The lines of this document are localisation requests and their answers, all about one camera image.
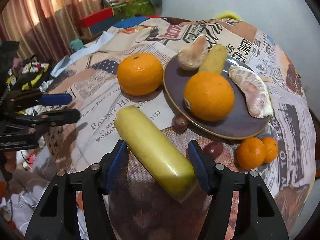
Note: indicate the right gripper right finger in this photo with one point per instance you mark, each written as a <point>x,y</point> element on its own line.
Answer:
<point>258,215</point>

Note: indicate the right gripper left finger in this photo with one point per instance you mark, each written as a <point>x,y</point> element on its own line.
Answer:
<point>56,216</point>

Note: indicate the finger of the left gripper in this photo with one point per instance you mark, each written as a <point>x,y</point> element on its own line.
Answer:
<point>47,119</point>
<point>47,99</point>

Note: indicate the red grape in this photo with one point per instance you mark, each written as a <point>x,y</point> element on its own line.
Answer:
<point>180,123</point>
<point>214,149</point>

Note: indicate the large orange plain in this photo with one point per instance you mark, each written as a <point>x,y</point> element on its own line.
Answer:
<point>140,74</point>

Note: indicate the yellow corn piece long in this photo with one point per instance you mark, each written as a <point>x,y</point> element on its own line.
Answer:
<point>167,165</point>

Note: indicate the peeled pomelo wedge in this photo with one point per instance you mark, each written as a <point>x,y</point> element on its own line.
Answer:
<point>256,92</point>

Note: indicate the large orange with sticker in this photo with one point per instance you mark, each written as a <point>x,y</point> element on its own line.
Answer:
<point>209,96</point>

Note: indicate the yellow corn piece short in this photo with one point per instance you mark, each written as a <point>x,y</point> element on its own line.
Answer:
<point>215,60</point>

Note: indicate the small mandarin left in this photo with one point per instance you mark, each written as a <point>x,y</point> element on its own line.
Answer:
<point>250,153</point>

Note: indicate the small mandarin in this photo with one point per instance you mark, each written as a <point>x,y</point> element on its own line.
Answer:
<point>250,153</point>
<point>271,149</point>

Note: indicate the teal plush toy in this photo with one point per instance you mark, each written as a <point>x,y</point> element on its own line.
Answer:
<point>76,45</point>

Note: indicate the small mandarin right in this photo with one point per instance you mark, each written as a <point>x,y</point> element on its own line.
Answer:
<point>271,149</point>

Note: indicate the orange striped curtain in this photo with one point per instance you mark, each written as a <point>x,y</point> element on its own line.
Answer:
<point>45,27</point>

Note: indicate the red long box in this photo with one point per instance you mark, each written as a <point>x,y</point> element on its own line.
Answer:
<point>96,17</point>

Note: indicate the purple ceramic plate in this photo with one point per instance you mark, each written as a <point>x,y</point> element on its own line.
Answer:
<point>238,125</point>

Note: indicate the newspaper print blanket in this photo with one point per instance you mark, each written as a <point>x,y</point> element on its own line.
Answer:
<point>138,206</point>

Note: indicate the green patterned gift box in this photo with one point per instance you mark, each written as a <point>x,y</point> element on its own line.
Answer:
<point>133,8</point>

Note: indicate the yellow fuzzy object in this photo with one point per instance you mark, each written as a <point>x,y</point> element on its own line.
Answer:
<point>229,14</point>

